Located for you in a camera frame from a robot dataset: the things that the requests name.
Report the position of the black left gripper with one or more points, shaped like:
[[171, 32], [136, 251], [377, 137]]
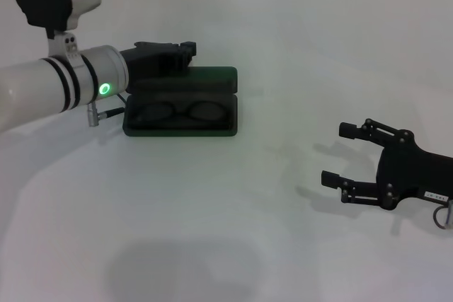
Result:
[[148, 59]]

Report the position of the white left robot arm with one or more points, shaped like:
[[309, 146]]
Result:
[[35, 86]]

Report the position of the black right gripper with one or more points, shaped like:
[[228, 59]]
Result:
[[410, 174]]

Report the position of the black glasses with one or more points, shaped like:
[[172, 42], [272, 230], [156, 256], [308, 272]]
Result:
[[205, 111]]

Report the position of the green glasses case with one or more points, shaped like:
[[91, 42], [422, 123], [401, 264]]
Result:
[[212, 75]]

